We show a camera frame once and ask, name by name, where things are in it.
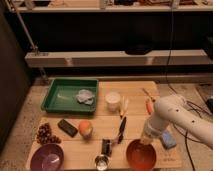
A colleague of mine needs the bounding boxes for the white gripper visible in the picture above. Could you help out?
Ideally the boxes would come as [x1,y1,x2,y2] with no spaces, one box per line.
[140,122,160,145]

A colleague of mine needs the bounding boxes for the red orange bowl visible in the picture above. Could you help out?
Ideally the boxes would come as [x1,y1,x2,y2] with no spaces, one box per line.
[126,139,156,171]

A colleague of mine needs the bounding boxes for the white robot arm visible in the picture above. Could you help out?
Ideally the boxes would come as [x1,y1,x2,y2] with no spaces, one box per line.
[140,94,213,149]

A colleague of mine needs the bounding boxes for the green plastic tray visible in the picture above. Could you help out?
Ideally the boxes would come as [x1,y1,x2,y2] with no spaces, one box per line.
[41,78,99,115]

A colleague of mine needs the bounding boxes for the blue sponge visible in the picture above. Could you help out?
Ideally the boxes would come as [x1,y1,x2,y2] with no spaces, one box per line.
[160,131,176,149]

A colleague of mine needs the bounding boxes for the wooden board table mat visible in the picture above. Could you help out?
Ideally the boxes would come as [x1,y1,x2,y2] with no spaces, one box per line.
[25,80,183,171]

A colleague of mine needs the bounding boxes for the small black box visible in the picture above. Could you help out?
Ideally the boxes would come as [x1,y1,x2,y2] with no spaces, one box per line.
[101,139,112,156]

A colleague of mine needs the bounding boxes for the white cylindrical cup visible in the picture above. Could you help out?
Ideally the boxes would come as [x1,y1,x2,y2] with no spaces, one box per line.
[105,92,121,112]

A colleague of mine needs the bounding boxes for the small metal cup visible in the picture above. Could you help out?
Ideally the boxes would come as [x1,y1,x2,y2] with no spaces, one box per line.
[95,155,109,171]

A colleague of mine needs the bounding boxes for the orange peach fruit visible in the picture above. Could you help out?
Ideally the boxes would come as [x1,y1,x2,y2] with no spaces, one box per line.
[78,120,93,138]

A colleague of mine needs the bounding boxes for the white lower shelf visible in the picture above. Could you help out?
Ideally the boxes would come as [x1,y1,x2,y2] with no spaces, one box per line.
[25,50,213,68]

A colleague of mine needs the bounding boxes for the white shelf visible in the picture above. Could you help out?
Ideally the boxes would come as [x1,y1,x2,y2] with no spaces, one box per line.
[3,0,213,12]
[25,50,213,68]

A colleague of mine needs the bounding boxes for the crumpled clear plastic wrap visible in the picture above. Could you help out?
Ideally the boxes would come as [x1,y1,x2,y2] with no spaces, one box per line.
[76,89,94,105]

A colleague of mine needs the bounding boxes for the black object on shelf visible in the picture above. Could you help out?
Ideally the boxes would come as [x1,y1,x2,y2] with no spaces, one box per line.
[125,43,153,55]

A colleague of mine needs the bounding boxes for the dark brown rectangular block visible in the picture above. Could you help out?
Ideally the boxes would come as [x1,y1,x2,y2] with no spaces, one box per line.
[58,119,78,137]

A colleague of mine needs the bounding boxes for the purple bowl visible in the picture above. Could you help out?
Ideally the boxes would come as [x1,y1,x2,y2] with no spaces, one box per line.
[30,144,64,171]

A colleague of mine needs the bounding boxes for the bunch of dark grapes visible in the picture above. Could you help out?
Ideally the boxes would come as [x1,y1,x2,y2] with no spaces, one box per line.
[36,123,61,145]

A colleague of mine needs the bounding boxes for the white upper shelf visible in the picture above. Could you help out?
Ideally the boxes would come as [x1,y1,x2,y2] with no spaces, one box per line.
[3,0,213,12]

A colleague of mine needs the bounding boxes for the metal support pole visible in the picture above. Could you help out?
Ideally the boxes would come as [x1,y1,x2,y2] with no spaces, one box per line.
[10,0,49,85]

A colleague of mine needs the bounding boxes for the black handled knife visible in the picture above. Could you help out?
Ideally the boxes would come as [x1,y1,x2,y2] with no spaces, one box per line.
[117,97,129,144]

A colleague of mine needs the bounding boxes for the black floor cables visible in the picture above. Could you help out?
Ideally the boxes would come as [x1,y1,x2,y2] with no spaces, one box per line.
[165,6,213,171]

